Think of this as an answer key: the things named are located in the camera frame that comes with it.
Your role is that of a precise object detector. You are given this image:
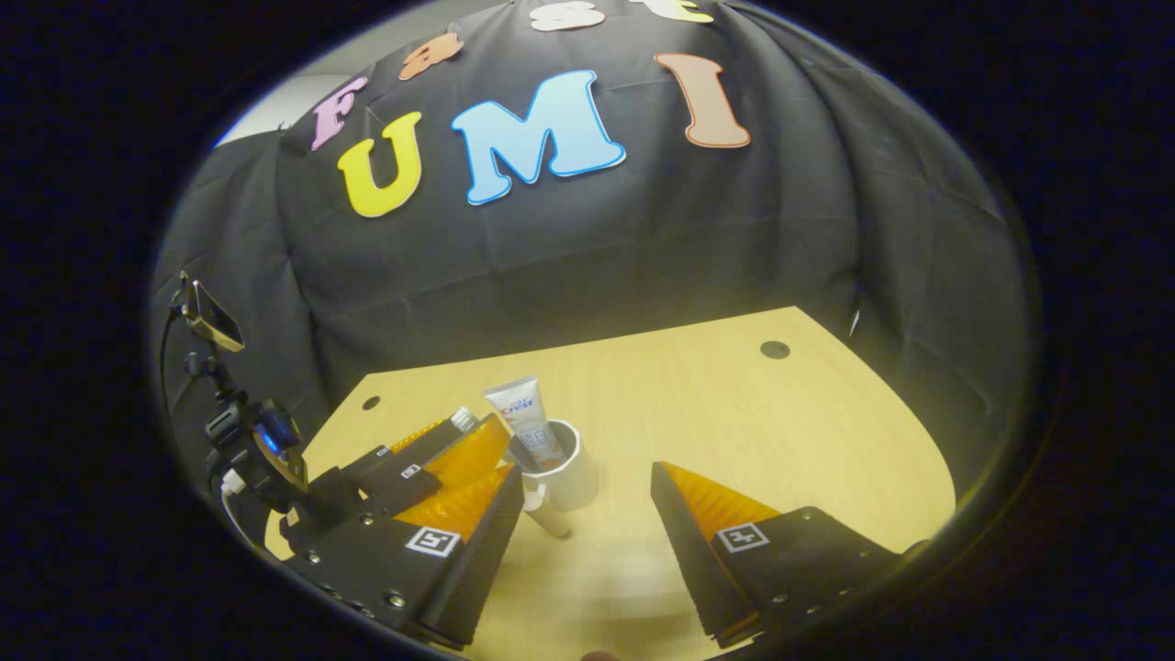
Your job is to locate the white cup with wooden handle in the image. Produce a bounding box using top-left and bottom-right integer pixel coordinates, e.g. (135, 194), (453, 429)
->
(519, 420), (600, 540)

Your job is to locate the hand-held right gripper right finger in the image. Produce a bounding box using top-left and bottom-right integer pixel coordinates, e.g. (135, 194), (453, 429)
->
(650, 461), (905, 648)

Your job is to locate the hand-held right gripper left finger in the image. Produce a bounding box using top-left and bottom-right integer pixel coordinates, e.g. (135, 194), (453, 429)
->
(280, 462), (526, 651)

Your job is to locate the white toothpaste tube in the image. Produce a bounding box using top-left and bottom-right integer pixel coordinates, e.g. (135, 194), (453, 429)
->
(484, 376), (561, 474)

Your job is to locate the black backdrop cloth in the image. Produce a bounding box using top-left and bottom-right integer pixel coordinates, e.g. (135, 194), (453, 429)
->
(151, 0), (1038, 497)

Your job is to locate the wooden desktop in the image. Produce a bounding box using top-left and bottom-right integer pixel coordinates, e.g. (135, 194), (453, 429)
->
(264, 306), (957, 660)

